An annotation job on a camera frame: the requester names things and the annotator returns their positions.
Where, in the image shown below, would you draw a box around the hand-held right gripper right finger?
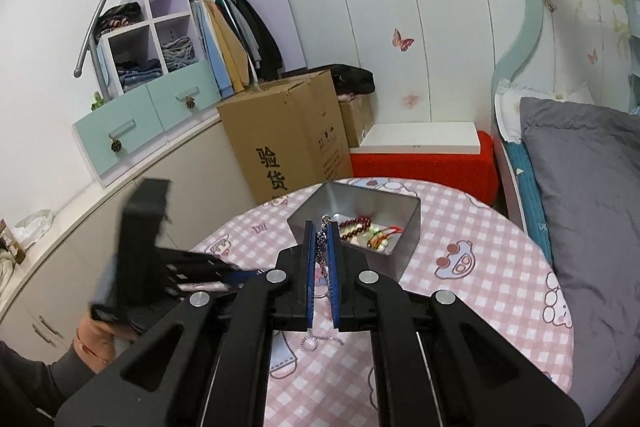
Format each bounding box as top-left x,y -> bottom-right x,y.
328,220 -> 587,427

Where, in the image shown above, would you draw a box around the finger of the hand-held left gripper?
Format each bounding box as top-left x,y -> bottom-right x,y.
159,248 -> 263,283
167,279 -> 241,299

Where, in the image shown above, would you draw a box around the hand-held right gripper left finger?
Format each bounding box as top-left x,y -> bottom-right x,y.
54,220 -> 318,427

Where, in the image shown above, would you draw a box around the silver chain necklace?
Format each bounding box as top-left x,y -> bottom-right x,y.
299,213 -> 347,352

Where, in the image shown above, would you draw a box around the silver metal tin box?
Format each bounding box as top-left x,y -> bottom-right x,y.
286,182 -> 422,283

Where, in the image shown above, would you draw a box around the person's left forearm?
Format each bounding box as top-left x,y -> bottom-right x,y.
0,339 -> 98,427

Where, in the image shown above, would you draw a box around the person's left hand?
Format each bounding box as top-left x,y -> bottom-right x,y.
74,313 -> 143,375

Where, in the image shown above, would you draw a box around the white low cabinet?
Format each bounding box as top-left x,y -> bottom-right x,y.
0,112 -> 261,358

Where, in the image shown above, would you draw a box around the mint green drawer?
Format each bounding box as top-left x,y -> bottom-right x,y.
147,59 -> 223,128
74,84 -> 168,188

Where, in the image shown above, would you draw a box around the white plastic bag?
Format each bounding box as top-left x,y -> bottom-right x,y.
15,208 -> 56,240

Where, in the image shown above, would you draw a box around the white cloth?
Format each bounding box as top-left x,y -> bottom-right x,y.
0,252 -> 23,294

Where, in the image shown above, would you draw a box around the red ottoman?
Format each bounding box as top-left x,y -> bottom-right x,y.
349,130 -> 501,202

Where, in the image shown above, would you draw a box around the blue folded jeans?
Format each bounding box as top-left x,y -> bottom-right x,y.
116,59 -> 163,90

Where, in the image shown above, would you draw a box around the large brown cardboard box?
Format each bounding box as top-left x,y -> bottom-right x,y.
216,69 -> 355,206

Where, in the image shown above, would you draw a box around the small brown cardboard box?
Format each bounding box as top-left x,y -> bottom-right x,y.
337,94 -> 376,148

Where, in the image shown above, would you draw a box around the white board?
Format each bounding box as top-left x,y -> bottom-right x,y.
350,122 -> 481,154

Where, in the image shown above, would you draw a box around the grey folded clothes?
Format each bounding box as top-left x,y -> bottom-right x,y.
161,37 -> 196,72

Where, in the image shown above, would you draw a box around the black cloth bundle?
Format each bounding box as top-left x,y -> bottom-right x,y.
282,63 -> 376,96

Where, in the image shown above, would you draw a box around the row of hanging clothes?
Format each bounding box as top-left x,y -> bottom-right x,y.
189,0 -> 283,100

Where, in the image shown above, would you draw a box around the striped dark clothes bundle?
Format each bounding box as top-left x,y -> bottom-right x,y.
94,2 -> 143,40

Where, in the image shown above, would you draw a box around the teal mattress pad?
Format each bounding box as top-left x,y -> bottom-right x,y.
502,142 -> 553,265

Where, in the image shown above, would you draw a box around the white pillow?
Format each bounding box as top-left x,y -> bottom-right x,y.
495,79 -> 596,142

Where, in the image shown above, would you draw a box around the pink butterfly sticker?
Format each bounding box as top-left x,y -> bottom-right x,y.
391,28 -> 416,52

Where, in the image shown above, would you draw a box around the grey duvet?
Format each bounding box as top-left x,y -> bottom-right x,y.
519,97 -> 640,423

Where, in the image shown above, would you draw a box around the multicolour braided bracelet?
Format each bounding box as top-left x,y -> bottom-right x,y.
365,233 -> 397,254

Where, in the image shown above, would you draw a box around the dark red bead bracelet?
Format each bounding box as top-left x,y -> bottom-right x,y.
337,217 -> 373,238

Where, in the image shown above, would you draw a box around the red cord bracelet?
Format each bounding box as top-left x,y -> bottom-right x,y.
367,224 -> 406,243

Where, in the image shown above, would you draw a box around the white green bed frame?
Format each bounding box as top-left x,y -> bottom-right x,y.
489,0 -> 640,238

